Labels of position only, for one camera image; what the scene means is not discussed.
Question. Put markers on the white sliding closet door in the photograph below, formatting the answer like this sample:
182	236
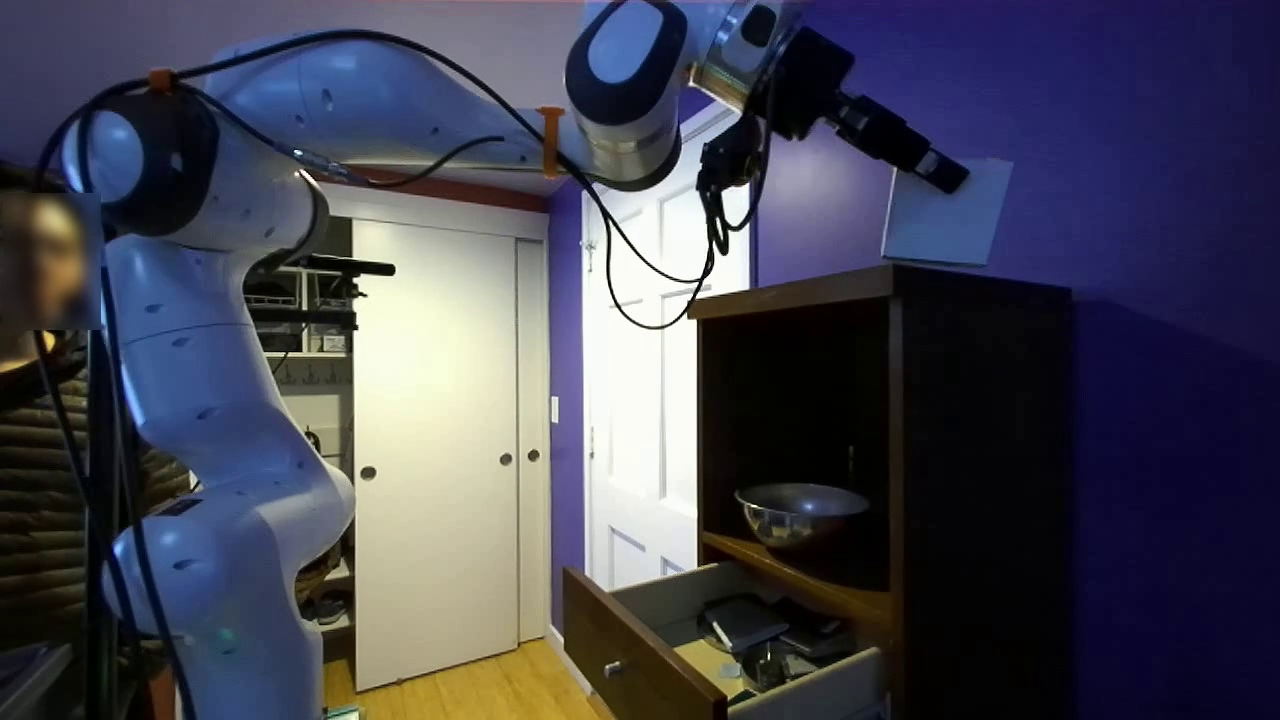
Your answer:
450	435

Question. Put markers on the brown wooden cabinet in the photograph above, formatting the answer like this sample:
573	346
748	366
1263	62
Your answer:
946	401

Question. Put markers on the metal bowl on shelf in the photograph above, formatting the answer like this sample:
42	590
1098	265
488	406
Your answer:
797	514

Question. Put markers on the white panel door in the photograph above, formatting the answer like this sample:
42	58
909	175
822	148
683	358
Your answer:
643	252

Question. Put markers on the black item in drawer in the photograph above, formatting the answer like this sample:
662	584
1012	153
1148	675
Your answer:
741	620

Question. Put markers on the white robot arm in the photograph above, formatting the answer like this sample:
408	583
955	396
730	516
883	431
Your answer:
202	175

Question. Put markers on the open wooden drawer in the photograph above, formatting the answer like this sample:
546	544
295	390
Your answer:
650	657

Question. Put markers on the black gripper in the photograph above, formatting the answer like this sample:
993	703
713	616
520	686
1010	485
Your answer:
804	87

